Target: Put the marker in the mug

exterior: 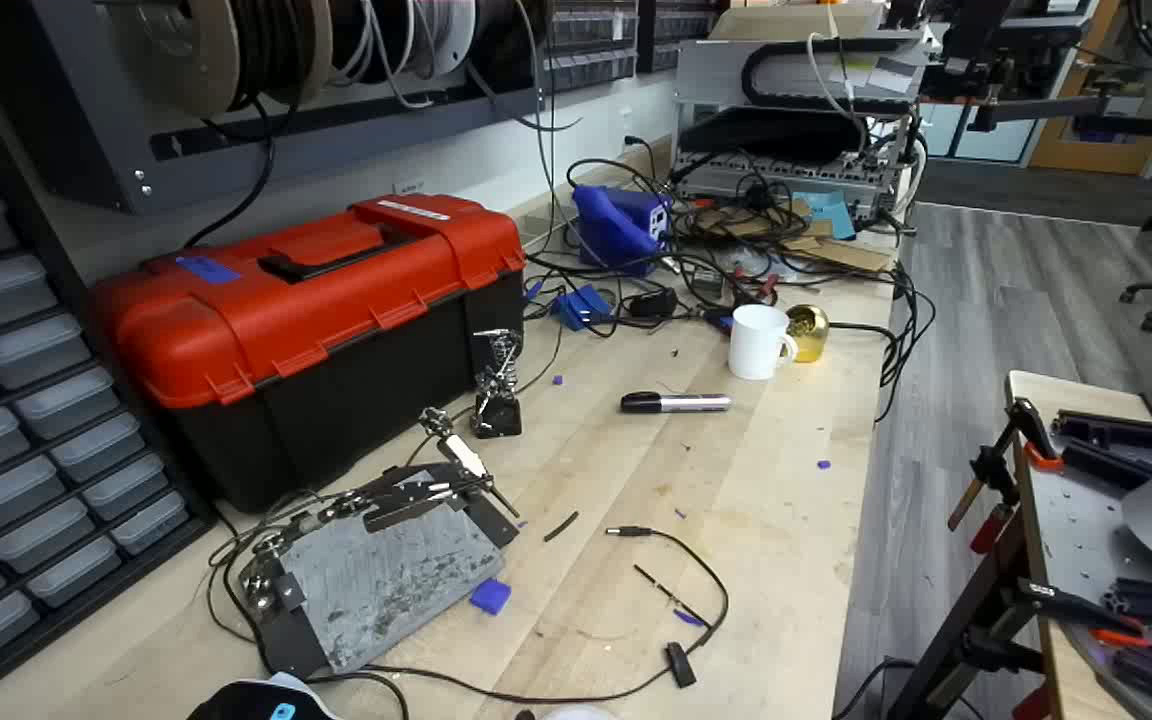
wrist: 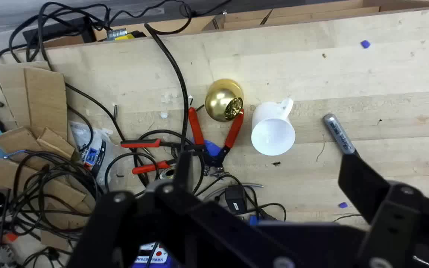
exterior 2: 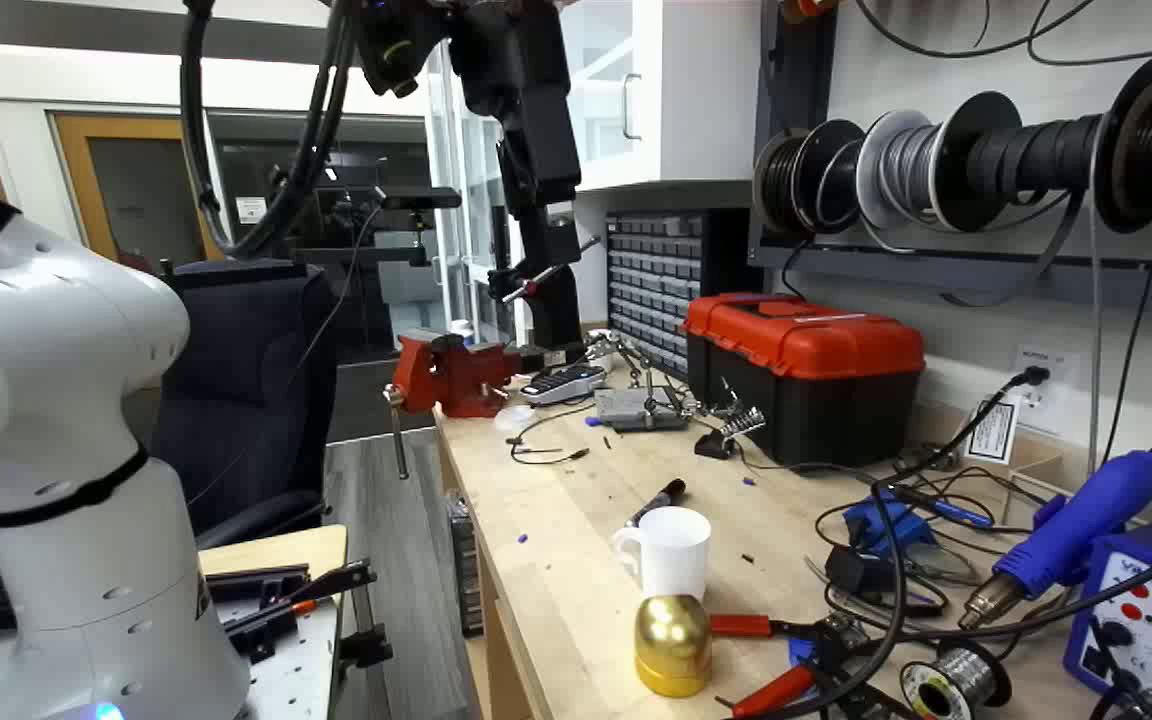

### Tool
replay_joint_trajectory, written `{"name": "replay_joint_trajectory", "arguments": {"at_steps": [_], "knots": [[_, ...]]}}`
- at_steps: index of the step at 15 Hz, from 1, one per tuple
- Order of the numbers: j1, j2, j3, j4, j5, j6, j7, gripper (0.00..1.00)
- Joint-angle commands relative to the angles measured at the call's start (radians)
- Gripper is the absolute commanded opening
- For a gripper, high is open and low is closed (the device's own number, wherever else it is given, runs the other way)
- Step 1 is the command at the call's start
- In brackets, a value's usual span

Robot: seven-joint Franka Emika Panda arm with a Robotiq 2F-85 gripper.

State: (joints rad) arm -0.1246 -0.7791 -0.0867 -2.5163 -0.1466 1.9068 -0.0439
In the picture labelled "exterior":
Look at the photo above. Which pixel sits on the black and silver marker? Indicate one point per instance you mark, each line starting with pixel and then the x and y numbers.
pixel 674 401

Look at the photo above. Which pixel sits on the white ceramic mug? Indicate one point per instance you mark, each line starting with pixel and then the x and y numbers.
pixel 758 341

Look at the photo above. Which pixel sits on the small black clamp stand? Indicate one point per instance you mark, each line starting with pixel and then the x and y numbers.
pixel 498 409

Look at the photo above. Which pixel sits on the blue soldering station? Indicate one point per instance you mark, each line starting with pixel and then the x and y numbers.
pixel 620 229

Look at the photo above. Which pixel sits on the gold dome bell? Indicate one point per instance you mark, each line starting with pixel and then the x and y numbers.
pixel 808 330

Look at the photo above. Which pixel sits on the small blue plastic block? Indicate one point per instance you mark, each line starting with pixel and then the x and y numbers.
pixel 489 596

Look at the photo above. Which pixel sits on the red and black toolbox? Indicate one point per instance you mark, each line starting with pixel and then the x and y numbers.
pixel 284 356

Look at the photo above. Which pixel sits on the grey metal plate device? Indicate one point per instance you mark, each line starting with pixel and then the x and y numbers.
pixel 336 584

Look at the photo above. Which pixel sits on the side table with clamps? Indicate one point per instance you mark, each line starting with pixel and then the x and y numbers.
pixel 1065 563

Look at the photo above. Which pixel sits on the grey drawer organizer cabinet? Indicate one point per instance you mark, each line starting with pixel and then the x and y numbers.
pixel 89 498

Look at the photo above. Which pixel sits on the wire spool rack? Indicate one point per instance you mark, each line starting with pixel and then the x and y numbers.
pixel 145 106

